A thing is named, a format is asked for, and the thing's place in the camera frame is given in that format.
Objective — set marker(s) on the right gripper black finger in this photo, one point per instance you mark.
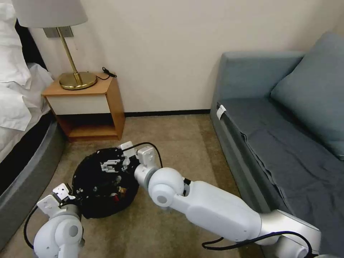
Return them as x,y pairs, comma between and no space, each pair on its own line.
126,164
110,166

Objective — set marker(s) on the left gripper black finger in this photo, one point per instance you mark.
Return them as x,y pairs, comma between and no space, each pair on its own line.
73,197

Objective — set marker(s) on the black round trash bin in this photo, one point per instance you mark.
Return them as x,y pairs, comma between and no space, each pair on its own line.
107,207

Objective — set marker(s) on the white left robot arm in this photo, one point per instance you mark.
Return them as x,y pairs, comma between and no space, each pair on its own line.
53,236

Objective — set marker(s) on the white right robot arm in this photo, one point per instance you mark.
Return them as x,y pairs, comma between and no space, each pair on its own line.
215,207

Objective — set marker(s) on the tan trash piece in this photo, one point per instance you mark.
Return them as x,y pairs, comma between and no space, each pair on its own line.
123,191

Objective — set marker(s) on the red trash piece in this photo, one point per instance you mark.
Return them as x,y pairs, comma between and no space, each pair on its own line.
116,198

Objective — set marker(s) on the grey bed base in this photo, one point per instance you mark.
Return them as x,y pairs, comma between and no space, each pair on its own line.
32,166

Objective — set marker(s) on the wooden nightstand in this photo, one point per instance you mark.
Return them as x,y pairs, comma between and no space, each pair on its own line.
117,107

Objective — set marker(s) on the dark baseboard strip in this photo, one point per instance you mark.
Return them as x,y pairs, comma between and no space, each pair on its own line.
166,113

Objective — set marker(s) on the white nightstand drawer front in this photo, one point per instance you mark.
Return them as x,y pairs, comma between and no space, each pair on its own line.
78,104

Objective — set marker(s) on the brass table lamp white shade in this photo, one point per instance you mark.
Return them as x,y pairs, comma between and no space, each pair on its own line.
78,80

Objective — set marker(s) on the white duvet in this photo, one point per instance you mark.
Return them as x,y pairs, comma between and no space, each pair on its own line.
18,104

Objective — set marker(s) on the white sofa tag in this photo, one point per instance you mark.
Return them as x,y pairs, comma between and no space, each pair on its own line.
221,112

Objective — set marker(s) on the dark headboard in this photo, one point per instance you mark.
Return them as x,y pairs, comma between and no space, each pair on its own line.
36,51

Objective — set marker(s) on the blue-grey sofa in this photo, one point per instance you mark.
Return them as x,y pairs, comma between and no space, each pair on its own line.
242,80

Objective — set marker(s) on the white pillow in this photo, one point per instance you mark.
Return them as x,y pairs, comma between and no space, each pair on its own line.
10,53

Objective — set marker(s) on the dark grey sofa seat cover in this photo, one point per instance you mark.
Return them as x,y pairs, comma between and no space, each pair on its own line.
290,166

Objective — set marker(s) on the blue-grey sofa cushion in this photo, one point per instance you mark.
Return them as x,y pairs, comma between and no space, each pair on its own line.
311,102

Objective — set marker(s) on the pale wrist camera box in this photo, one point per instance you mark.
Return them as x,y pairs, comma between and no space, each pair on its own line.
128,151
61,191

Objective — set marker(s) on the grey wall switch plate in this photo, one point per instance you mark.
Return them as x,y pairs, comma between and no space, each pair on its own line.
51,32

